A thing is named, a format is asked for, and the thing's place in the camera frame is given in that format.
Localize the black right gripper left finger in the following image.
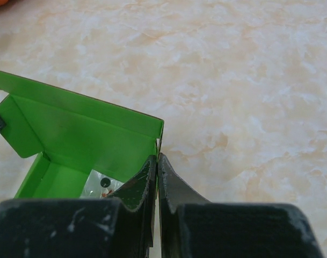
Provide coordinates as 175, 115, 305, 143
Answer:
105, 155, 157, 257

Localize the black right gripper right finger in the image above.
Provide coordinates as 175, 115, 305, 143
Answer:
157, 153, 210, 257

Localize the green paper box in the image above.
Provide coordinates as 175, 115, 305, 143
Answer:
0, 71, 164, 198

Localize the small white paper scrap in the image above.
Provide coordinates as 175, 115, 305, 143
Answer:
80, 170, 123, 199

